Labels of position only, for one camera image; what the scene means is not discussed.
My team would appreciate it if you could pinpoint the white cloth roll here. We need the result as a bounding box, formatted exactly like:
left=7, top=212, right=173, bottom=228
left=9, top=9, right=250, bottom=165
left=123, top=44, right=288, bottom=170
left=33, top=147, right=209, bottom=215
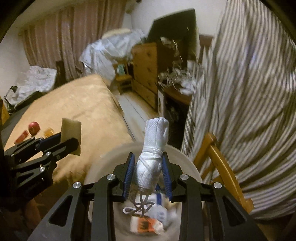
left=122, top=117, right=170, bottom=218

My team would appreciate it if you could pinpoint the yellow sponge block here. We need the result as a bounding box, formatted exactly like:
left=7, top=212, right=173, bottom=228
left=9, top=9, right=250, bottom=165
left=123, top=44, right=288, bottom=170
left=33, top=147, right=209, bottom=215
left=61, top=118, right=82, bottom=156

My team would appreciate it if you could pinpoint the orange white paper carton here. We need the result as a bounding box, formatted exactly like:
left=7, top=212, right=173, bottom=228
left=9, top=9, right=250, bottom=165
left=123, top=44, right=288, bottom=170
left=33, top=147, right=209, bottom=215
left=130, top=216, right=165, bottom=235

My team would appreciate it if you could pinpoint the white blue paper packet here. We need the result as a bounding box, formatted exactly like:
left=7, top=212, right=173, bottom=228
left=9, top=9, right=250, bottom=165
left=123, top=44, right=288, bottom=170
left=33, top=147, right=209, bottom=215
left=147, top=193, right=168, bottom=226

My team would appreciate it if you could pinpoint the white trash bucket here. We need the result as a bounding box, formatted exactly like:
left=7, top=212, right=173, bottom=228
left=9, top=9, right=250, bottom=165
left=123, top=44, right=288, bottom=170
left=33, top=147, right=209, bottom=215
left=83, top=141, right=203, bottom=239

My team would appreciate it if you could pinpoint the red flat box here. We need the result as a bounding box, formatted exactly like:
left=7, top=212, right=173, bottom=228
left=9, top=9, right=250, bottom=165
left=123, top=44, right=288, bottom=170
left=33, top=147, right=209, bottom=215
left=14, top=130, right=29, bottom=145

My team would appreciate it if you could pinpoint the red apple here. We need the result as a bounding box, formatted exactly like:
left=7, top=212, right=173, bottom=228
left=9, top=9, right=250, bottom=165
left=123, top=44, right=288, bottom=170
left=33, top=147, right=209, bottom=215
left=28, top=121, right=40, bottom=136

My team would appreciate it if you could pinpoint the yellow plastic wrapped item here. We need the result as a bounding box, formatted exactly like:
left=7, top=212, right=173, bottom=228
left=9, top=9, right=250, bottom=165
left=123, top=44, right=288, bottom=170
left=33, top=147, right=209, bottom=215
left=44, top=128, right=55, bottom=138

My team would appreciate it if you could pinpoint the silver plastic sheet left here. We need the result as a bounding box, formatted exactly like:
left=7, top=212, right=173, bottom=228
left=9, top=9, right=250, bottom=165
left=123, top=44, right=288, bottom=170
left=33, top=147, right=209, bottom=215
left=4, top=66, right=57, bottom=107

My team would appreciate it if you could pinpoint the silver plastic sheet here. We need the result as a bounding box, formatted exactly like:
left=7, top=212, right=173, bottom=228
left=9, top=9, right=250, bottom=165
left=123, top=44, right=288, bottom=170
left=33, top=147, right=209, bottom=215
left=79, top=29, right=145, bottom=85
left=4, top=66, right=57, bottom=107

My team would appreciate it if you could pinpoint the dark wooden side table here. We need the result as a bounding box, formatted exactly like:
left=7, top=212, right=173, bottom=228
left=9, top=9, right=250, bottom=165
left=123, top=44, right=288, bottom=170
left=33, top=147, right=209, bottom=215
left=164, top=84, right=192, bottom=150

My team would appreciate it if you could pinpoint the tan bed cover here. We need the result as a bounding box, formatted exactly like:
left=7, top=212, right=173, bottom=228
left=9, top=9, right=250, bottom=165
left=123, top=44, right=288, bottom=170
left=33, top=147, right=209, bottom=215
left=4, top=74, right=132, bottom=184

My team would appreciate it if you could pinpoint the small wooden chair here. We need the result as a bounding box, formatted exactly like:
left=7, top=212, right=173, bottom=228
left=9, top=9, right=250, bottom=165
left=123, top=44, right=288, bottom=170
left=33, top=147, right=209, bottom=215
left=113, top=61, right=133, bottom=94

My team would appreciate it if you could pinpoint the striped cloth cover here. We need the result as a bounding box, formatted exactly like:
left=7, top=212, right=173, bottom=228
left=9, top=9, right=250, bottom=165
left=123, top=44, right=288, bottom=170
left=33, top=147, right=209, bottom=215
left=181, top=1, right=295, bottom=220

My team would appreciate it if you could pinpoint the pink-brown curtain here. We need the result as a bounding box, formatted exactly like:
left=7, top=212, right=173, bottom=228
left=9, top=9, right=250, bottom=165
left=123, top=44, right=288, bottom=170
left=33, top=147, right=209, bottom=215
left=21, top=1, right=126, bottom=81

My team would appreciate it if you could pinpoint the silver plastic sheet right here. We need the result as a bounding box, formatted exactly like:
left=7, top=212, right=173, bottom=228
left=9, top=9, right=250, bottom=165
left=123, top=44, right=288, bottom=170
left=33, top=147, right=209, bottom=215
left=79, top=29, right=145, bottom=85

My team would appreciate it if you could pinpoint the wooden chest of drawers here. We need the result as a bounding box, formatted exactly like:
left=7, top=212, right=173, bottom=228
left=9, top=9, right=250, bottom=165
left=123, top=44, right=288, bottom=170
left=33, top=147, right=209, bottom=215
left=131, top=41, right=183, bottom=110

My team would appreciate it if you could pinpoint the black television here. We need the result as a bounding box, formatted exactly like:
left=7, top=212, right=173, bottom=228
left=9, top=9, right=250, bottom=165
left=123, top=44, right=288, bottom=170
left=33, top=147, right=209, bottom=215
left=147, top=9, right=197, bottom=44

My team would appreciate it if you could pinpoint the tangle of white cables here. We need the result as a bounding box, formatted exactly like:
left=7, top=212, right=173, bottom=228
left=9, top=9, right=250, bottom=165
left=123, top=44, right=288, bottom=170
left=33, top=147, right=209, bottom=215
left=158, top=37, right=200, bottom=93

